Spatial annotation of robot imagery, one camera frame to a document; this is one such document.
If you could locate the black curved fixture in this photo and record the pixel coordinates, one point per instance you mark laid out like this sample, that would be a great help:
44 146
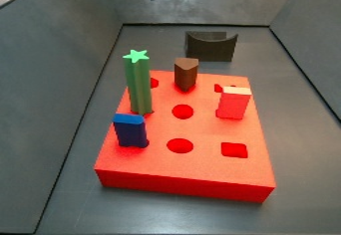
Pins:
208 46

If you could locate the dark blue peg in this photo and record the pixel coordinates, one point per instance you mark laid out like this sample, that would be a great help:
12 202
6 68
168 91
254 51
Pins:
129 128

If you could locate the brown triangular peg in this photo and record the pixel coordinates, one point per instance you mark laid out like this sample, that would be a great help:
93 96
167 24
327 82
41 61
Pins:
184 73

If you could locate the red rectangular peg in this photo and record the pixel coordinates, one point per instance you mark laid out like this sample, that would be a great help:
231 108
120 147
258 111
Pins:
232 102

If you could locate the green star peg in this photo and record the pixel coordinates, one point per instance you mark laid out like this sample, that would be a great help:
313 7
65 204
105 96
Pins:
136 64

